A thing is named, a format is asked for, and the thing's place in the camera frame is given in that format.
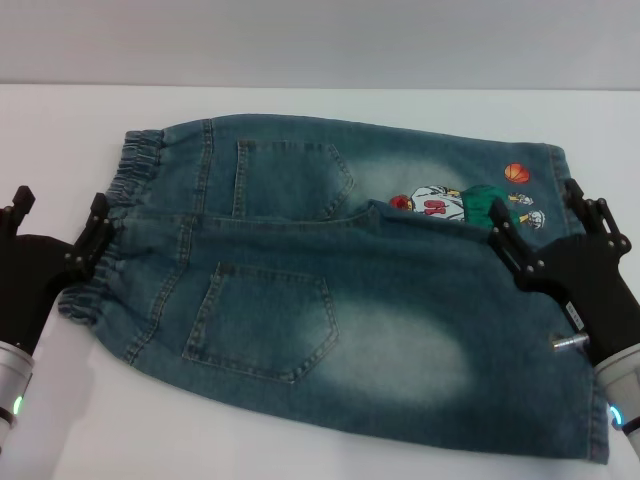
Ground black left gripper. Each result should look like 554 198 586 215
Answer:
0 185 115 359

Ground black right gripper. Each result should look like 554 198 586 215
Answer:
487 177 640 367

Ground blue denim shorts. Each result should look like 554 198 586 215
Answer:
56 115 609 464

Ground right arm connector cable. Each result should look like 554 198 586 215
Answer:
551 333 590 355

